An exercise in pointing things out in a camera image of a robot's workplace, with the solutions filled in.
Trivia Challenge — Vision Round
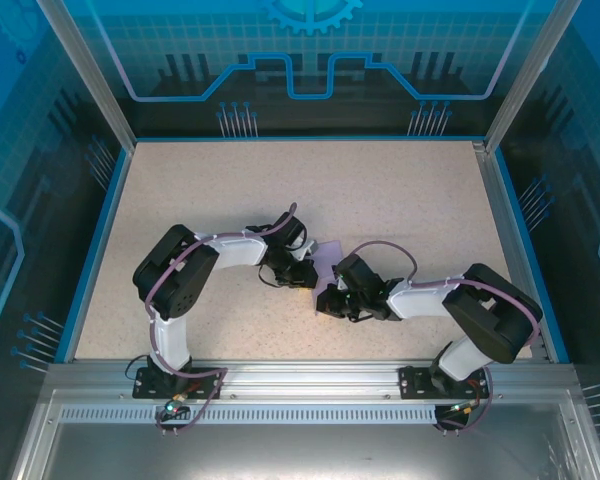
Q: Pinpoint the blue table edge strip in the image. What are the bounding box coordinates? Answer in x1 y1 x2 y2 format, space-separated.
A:
53 147 135 365
490 148 571 365

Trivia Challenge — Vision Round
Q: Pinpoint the slotted aluminium cable duct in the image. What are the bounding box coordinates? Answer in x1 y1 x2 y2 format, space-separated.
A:
58 405 440 425

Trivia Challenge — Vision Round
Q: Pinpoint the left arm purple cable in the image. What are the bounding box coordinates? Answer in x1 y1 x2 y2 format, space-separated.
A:
144 202 299 381

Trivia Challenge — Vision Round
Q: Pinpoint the purple paper sheet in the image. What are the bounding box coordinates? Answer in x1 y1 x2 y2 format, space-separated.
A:
309 239 346 316

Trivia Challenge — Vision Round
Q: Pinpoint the metal sheet tray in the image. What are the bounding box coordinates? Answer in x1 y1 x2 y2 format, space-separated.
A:
9 389 600 480

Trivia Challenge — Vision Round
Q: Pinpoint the aluminium side rail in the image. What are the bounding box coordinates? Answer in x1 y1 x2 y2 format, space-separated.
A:
471 140 554 362

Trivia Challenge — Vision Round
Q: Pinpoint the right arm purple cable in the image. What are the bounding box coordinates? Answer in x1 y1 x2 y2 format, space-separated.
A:
352 241 541 371

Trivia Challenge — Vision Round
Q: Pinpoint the aluminium mounting rail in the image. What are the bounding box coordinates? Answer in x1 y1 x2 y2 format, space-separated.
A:
47 358 579 401

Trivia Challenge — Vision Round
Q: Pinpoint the aluminium frame post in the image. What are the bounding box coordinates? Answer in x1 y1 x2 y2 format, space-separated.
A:
483 0 582 154
34 0 137 151

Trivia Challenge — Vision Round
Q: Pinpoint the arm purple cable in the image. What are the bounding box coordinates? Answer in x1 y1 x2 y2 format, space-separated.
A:
352 241 541 371
144 202 299 381

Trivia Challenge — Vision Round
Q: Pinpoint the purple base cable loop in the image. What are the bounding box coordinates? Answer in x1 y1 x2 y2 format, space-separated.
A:
437 364 497 434
154 369 227 435

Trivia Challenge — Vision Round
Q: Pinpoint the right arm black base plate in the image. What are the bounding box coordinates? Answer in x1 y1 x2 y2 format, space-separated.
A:
398 364 486 401

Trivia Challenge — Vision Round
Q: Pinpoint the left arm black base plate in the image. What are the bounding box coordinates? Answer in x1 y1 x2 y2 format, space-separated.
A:
132 367 225 401

